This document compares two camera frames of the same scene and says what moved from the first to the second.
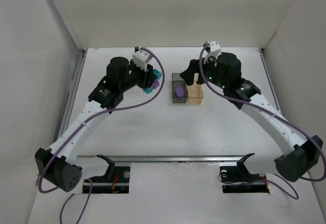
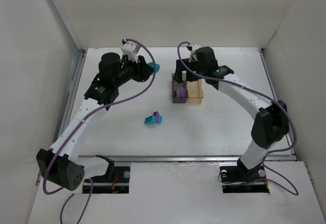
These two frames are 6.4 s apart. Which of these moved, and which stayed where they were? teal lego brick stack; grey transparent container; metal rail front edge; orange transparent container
Moved: teal lego brick stack
Stayed: metal rail front edge; orange transparent container; grey transparent container
